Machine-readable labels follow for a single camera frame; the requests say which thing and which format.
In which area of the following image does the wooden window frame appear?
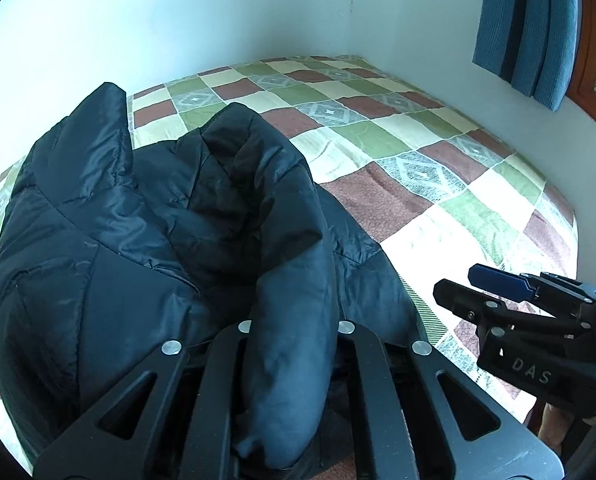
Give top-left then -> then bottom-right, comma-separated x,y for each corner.
564,0 -> 596,133

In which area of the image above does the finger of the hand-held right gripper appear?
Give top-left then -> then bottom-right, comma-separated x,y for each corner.
467,264 -> 596,307
432,279 -> 596,348

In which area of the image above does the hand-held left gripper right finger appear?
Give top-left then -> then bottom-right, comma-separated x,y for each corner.
334,320 -> 566,480

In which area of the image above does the patchwork checkered bedspread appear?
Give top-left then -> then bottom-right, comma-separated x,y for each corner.
0,55 -> 579,476

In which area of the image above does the black puffer jacket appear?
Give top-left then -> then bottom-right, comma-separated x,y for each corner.
0,81 -> 431,480

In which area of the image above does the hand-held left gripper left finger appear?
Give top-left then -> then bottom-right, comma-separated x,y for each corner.
32,320 -> 254,480

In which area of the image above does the blue curtain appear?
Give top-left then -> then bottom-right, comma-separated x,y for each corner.
472,0 -> 584,112

